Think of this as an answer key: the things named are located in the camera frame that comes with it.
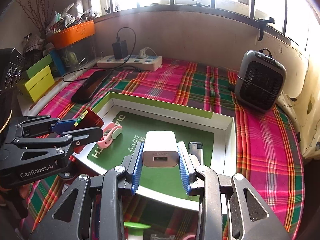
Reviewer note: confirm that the black window latch hook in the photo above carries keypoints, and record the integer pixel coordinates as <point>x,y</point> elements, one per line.
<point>262,25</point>

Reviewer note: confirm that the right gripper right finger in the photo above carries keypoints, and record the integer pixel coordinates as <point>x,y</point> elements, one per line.
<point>248,215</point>

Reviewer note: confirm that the pink white cable clip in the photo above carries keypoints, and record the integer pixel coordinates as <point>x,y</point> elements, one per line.
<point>110,133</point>

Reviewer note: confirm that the white USB wall charger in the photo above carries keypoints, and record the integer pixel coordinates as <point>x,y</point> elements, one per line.
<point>160,149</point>

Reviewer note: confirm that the green cardboard box tray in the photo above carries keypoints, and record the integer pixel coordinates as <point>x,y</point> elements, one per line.
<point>164,128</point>

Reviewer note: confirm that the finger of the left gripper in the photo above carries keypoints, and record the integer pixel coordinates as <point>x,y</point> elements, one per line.
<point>29,139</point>
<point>38,125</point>

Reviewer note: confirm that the red cap medicine bottle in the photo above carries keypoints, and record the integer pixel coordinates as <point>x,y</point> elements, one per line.
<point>86,120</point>

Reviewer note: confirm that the black smartphone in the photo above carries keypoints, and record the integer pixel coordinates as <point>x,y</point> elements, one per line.
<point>90,87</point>

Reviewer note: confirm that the green box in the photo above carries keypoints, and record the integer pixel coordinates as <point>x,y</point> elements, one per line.
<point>37,67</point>

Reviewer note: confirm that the black power adapter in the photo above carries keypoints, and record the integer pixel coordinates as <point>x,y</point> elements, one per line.
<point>120,49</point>

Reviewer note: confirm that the white power strip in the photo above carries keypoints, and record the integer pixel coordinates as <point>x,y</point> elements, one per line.
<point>150,63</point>

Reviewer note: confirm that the yellow box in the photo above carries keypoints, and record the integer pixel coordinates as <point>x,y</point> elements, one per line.
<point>36,87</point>

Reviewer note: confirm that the heart pattern curtain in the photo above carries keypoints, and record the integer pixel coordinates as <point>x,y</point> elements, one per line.
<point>304,109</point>

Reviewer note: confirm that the blue book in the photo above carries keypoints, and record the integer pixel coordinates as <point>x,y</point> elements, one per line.
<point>58,62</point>

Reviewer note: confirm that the orange plastic bin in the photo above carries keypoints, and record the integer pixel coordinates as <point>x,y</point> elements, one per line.
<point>71,35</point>

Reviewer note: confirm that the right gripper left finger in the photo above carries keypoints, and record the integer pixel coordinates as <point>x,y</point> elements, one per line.
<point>93,203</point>

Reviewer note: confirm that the plaid pink green cloth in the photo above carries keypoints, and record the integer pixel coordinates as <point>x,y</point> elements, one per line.
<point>268,152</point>

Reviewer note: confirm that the grey desktop fan heater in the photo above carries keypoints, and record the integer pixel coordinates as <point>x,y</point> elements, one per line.
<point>259,81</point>

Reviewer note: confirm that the white plug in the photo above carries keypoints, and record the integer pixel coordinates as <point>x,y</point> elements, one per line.
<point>142,53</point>

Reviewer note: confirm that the clear glass tank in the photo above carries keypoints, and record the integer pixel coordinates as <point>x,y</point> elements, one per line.
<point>76,55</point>

